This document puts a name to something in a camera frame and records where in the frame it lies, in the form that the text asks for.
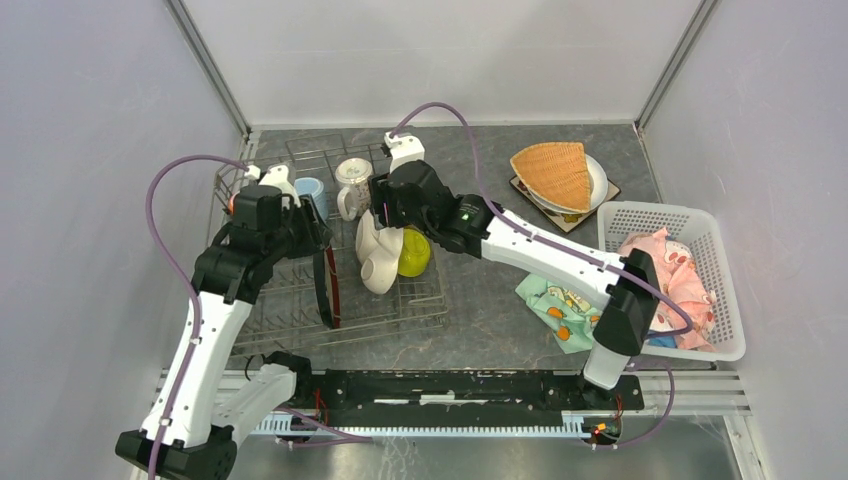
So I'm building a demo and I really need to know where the light blue mug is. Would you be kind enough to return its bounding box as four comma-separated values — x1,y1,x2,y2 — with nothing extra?
294,177,329,221

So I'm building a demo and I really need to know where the red-rimmed beige plate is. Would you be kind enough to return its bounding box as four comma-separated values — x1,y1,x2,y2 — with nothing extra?
313,246,341,330

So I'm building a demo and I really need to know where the white floral mug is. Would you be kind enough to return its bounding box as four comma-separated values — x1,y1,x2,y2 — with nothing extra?
335,158,374,221

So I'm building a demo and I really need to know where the lime green bowl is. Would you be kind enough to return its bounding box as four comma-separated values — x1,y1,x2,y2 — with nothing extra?
398,228,431,278

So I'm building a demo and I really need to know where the cream divided plate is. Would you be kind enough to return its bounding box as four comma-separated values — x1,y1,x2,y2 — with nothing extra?
355,211,403,295

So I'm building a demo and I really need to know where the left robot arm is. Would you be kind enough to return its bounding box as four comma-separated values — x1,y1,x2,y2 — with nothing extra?
115,185,332,479

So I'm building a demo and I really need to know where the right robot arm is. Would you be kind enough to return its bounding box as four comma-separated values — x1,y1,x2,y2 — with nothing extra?
369,160,661,408

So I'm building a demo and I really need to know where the square floral plate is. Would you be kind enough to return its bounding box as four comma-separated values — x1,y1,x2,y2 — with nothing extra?
509,176,621,233

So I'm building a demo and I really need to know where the plain white plate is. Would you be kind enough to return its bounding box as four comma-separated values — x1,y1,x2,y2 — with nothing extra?
527,154,609,214

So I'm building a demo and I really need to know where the green cartoon cloth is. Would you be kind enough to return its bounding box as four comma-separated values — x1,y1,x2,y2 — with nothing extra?
515,274,601,354

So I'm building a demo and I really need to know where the pink patterned cloth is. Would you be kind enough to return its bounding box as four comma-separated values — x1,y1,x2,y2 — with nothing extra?
618,228,716,352

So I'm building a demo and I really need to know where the blue cloth in basket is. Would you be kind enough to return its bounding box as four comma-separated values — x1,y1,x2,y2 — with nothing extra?
646,335,677,349

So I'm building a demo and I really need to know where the white plastic basket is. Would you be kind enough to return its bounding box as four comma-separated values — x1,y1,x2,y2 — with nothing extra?
597,201,746,362

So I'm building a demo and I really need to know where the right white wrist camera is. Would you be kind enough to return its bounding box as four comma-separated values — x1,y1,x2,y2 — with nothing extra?
384,132,425,173

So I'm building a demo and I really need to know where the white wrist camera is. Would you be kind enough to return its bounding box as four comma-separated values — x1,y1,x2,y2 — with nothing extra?
384,132,425,173
245,163,301,207

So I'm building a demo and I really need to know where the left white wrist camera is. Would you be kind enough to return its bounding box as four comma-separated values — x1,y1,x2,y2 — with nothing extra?
245,163,301,207

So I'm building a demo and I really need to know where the grey wire dish rack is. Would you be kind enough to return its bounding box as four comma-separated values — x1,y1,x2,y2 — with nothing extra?
231,132,448,360

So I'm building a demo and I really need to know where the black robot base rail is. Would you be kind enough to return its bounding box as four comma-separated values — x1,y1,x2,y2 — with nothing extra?
256,352,645,440

